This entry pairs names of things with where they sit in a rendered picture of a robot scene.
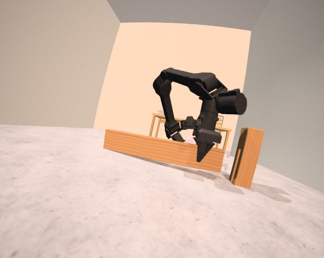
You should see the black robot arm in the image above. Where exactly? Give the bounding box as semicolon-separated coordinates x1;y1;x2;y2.
152;67;247;142

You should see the wooden post with vertical slot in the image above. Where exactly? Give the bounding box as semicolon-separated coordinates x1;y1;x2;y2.
229;127;264;189

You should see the orange wooden plank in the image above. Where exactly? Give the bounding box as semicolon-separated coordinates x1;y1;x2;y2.
104;129;230;172

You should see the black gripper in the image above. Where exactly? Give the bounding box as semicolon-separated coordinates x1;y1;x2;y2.
192;112;222;162

